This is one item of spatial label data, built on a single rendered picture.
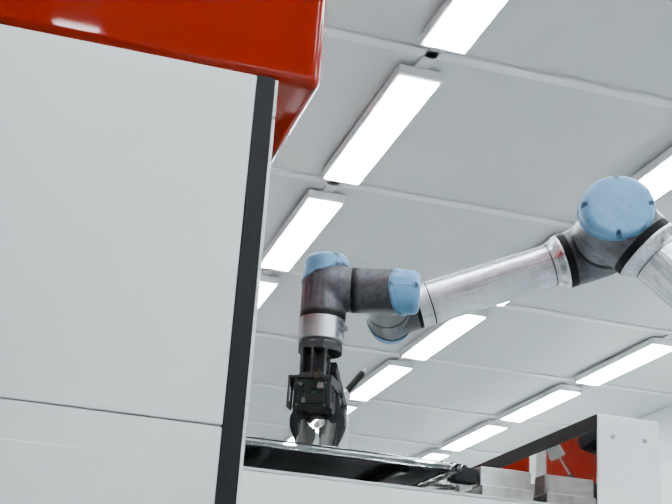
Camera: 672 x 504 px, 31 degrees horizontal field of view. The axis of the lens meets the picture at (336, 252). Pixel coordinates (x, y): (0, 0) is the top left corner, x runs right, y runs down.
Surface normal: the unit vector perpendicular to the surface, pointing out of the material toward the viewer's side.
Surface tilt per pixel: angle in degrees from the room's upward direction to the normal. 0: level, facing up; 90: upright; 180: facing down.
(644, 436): 90
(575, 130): 180
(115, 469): 90
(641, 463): 90
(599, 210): 83
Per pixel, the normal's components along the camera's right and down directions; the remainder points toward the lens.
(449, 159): -0.07, 0.93
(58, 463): 0.29, -0.32
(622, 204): -0.17, -0.46
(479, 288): 0.01, -0.04
